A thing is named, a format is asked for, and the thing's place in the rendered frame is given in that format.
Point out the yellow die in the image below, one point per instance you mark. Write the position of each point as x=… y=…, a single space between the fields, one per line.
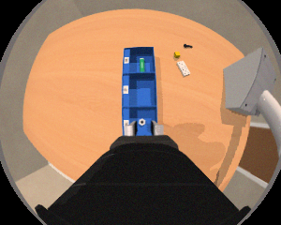
x=176 y=54

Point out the blue three-compartment bin rack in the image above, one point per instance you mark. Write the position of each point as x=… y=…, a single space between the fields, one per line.
x=139 y=88

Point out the grey metal nut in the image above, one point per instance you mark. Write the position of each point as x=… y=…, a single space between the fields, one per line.
x=142 y=122

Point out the green battery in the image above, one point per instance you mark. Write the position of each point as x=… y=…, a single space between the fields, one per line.
x=142 y=64

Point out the white domino tile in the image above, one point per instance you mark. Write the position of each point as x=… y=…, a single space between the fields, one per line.
x=183 y=68

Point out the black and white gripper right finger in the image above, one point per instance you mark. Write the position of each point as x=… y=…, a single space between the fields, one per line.
x=157 y=129

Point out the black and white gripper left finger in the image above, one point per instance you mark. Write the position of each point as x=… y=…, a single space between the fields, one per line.
x=131 y=129

